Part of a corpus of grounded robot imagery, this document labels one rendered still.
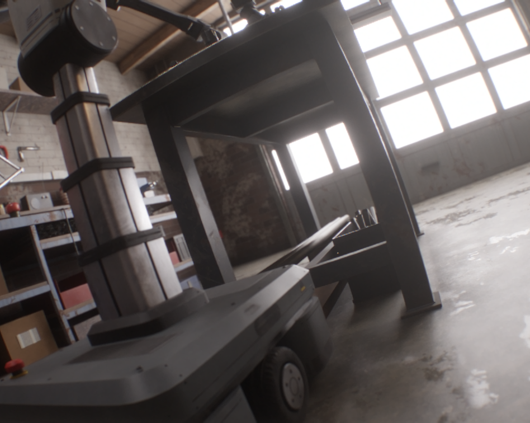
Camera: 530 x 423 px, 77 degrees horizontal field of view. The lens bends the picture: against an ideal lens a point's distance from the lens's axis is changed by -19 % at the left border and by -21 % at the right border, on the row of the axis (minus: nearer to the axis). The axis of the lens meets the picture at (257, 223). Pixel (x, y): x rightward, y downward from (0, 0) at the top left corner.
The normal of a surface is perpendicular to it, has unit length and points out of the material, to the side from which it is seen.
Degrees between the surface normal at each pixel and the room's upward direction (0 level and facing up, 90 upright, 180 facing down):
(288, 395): 90
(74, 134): 90
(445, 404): 0
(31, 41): 90
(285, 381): 90
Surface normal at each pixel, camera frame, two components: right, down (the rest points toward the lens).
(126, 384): -0.40, -0.63
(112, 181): 0.86, -0.32
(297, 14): -0.36, 0.13
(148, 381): 0.07, -0.83
